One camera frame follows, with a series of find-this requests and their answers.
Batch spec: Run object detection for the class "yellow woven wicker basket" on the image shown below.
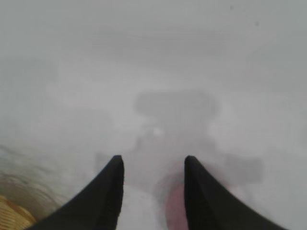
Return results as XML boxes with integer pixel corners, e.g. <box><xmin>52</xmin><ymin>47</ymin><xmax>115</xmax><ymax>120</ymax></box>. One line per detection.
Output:
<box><xmin>0</xmin><ymin>194</ymin><xmax>38</xmax><ymax>230</ymax></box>

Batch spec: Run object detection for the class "pink peach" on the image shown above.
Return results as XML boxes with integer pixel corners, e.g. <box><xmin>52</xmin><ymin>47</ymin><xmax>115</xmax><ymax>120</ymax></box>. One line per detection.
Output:
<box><xmin>165</xmin><ymin>183</ymin><xmax>189</xmax><ymax>230</ymax></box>

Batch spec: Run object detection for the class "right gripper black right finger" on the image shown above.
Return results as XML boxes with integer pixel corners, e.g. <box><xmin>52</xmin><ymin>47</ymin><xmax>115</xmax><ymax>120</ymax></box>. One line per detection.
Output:
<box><xmin>184</xmin><ymin>155</ymin><xmax>288</xmax><ymax>230</ymax></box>

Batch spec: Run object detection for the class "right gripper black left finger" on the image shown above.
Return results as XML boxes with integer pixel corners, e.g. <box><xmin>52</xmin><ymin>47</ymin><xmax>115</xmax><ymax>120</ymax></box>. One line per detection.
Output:
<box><xmin>26</xmin><ymin>155</ymin><xmax>125</xmax><ymax>230</ymax></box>

